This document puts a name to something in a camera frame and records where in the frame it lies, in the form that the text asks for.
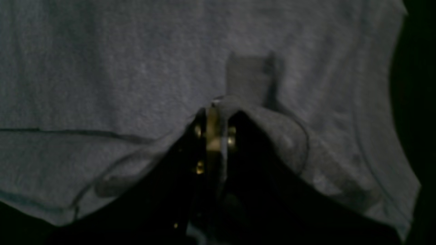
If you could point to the light blue t-shirt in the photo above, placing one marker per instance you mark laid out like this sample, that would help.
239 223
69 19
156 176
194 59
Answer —
136 85

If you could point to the black table cloth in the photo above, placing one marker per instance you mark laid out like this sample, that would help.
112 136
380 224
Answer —
419 102

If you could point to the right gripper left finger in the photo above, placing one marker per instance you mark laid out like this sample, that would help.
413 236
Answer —
158 209

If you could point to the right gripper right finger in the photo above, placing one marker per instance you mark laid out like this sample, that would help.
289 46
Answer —
278 208

